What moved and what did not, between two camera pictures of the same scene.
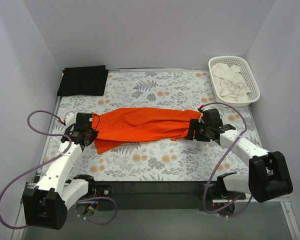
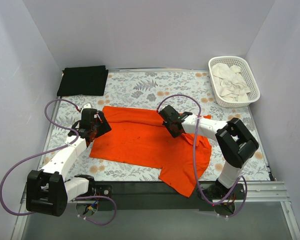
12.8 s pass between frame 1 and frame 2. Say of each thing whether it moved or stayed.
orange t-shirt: moved
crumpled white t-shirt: stayed
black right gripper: moved
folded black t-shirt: stayed
